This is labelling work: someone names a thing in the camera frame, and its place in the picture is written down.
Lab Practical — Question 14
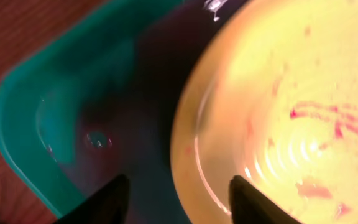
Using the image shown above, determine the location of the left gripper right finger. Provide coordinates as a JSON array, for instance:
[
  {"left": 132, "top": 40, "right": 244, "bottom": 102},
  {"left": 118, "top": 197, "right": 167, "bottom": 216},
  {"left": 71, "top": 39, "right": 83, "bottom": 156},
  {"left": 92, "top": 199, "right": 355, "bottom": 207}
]
[{"left": 229, "top": 175, "right": 300, "bottom": 224}]

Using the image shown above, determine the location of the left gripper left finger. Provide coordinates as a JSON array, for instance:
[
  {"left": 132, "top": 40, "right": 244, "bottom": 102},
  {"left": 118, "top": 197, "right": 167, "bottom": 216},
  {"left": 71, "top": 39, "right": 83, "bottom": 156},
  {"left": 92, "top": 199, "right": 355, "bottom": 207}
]
[{"left": 54, "top": 174, "right": 131, "bottom": 224}]

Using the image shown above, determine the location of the yellow-green plate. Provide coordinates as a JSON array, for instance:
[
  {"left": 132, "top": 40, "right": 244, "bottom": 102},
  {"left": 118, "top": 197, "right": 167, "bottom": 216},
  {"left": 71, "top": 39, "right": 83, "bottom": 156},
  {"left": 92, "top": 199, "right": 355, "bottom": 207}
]
[{"left": 171, "top": 0, "right": 358, "bottom": 223}]

